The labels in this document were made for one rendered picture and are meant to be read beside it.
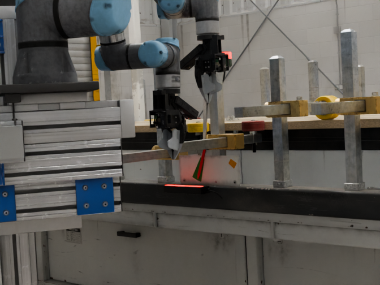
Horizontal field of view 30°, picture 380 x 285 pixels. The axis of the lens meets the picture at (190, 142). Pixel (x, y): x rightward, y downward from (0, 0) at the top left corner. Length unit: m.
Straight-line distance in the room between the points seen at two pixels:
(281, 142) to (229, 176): 0.23
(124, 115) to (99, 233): 1.60
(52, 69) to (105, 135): 0.20
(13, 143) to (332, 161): 1.20
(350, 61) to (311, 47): 8.84
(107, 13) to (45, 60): 0.18
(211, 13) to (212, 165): 0.51
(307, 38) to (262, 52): 0.90
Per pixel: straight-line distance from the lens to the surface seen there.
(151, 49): 2.01
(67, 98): 1.66
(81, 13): 1.63
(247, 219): 2.36
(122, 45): 2.07
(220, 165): 2.37
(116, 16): 1.63
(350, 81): 2.10
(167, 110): 2.09
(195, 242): 2.83
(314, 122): 2.40
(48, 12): 1.66
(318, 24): 10.89
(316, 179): 2.43
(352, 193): 2.09
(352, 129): 2.10
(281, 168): 2.23
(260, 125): 2.46
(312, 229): 2.23
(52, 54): 1.67
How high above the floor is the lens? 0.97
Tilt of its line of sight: 3 degrees down
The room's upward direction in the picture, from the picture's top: 3 degrees counter-clockwise
